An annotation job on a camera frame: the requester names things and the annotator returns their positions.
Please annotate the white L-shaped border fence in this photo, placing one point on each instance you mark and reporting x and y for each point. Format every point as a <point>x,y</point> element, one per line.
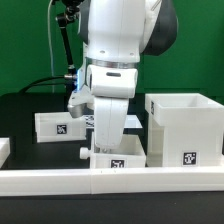
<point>103,181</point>

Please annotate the white rear drawer tray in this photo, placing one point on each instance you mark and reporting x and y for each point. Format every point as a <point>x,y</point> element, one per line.
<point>59,126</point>

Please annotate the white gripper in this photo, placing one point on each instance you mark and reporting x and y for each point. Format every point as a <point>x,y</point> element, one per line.
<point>112,89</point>

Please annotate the white block at left edge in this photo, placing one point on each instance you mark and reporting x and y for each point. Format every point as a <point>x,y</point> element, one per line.
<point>4,150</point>

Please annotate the white drawer tray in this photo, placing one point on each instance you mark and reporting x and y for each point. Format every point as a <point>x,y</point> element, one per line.
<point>59,126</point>
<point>130,154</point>

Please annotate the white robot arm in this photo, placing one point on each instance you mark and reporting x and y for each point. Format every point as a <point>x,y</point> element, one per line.
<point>117,33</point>

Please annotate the white front drawer tray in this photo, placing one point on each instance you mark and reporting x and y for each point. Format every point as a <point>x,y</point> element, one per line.
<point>130,154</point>

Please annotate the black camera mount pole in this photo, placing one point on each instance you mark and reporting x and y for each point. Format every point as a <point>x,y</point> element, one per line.
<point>63,19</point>

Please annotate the fiducial marker sheet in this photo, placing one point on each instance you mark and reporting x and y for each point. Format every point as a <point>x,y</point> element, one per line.
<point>132,122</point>

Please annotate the white drawer cabinet box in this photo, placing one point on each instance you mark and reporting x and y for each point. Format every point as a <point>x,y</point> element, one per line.
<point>184,130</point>

